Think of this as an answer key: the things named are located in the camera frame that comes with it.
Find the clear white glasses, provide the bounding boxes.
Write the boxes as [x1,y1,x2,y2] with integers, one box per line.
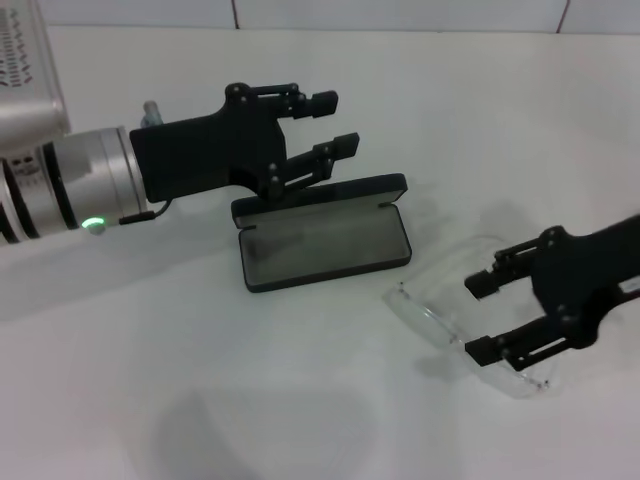
[381,234,559,401]

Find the black glasses case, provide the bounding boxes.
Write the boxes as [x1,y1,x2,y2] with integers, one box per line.
[230,172,413,294]

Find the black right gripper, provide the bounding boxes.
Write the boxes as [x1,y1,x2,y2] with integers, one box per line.
[464,213,640,372]

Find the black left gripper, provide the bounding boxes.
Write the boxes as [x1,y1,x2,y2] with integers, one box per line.
[129,82,362,204]

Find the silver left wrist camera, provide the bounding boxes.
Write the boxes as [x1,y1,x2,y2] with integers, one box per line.
[0,0,70,152]

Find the silver connector on left gripper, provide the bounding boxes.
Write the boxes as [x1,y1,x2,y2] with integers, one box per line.
[141,100,164,127]

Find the black cable with silver plug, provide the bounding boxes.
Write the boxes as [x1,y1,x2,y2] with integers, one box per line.
[118,199,172,225]

